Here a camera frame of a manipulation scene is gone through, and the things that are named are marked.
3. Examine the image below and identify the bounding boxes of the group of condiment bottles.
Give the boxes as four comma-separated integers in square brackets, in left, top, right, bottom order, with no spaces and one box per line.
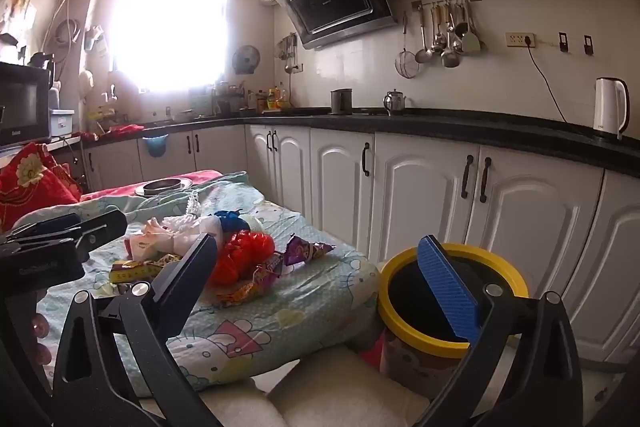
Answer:
[255,86,291,112]

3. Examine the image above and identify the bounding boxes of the small hanging tool rack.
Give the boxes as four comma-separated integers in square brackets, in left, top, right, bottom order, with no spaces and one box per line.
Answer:
[277,34,301,75]

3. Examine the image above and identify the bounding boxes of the blue knotted cloth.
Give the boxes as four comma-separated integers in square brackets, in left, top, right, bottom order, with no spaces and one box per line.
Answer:
[215,209,251,233]

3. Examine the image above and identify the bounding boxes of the yellow-rimmed brown trash bin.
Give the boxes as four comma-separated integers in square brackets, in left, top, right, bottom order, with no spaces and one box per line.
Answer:
[376,243,531,403]

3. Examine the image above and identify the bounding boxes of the black power cord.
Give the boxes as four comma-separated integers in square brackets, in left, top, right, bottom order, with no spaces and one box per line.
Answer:
[525,39,596,125]

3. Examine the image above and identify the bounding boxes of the white base cabinets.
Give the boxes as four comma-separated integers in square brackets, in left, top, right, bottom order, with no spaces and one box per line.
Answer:
[82,124,640,365]

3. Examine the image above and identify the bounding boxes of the pink and white wrapper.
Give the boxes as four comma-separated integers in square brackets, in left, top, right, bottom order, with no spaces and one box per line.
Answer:
[125,217,173,259]

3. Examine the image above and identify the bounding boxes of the blue hanging cloth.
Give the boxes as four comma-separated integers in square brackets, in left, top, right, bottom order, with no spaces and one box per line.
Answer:
[142,134,170,158]

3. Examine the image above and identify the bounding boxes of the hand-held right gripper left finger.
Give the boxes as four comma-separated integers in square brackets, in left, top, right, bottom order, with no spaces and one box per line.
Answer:
[52,232,226,427]

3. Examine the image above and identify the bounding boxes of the white electric kettle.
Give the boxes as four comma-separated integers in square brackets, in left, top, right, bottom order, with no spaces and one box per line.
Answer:
[592,77,631,142]

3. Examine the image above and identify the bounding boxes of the purple snack wrapper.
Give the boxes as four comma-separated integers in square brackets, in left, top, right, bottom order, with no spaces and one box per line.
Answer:
[282,233,336,275]

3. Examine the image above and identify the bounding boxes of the row of hanging utensils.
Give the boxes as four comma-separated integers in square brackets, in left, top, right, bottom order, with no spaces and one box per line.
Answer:
[417,0,486,68]

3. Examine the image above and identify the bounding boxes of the black kitchen countertop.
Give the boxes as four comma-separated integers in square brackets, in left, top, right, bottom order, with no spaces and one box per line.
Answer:
[65,106,640,180]

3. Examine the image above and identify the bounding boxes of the red floral pillow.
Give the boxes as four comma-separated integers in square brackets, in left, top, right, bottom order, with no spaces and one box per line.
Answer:
[0,142,83,233]

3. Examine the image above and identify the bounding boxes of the round metal bowl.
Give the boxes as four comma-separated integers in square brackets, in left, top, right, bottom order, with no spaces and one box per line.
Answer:
[134,177,193,198]

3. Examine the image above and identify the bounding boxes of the yellow snack wrapper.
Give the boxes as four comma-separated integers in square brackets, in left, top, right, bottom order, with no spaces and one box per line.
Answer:
[109,254,186,285]

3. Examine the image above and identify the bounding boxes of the dish rack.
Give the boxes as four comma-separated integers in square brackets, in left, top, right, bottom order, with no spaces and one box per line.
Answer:
[212,79,248,115]

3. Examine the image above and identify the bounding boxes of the red cloth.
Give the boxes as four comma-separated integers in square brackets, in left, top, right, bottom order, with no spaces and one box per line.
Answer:
[77,123,146,142]

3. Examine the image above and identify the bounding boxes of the steel teapot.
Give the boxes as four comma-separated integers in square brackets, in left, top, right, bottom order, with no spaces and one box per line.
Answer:
[383,89,407,115]

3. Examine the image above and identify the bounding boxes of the metal utensil rail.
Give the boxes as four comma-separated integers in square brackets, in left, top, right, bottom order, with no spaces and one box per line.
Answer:
[412,0,483,12]

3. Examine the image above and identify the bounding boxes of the person's left hand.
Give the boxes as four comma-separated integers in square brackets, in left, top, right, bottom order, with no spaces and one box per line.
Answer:
[30,313,52,367]

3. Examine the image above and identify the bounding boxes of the pink blanket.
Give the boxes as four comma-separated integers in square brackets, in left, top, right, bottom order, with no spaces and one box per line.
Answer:
[80,169,226,202]

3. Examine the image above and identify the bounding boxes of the light blue cartoon printed blanket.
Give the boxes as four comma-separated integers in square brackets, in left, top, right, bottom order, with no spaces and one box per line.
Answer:
[10,172,383,400]

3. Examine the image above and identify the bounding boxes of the wire mesh skimmer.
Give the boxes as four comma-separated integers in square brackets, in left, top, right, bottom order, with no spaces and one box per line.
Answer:
[395,12,420,78]

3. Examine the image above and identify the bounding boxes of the white and teal storage box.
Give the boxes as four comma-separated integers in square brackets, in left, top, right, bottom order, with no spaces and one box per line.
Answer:
[49,109,76,138]

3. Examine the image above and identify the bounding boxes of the small wall fan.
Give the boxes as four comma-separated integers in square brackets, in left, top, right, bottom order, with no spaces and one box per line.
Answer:
[232,45,261,75]

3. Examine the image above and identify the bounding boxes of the black pot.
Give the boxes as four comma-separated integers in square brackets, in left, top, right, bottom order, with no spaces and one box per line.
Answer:
[330,88,354,115]

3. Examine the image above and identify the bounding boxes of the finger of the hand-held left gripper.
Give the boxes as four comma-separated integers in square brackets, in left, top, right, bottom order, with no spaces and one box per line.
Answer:
[74,208,129,264]
[4,213,83,244]

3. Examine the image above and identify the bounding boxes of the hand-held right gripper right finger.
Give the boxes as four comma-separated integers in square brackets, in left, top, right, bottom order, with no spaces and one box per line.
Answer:
[415,234,586,427]

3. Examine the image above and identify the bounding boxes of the water heater hoses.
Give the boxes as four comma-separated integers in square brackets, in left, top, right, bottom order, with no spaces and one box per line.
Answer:
[42,0,81,58]

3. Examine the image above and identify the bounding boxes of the kitchen window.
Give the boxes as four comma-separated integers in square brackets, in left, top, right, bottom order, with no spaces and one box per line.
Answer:
[112,0,231,92]

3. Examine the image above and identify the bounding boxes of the black microwave oven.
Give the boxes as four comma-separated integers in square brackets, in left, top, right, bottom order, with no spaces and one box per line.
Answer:
[0,61,53,148]

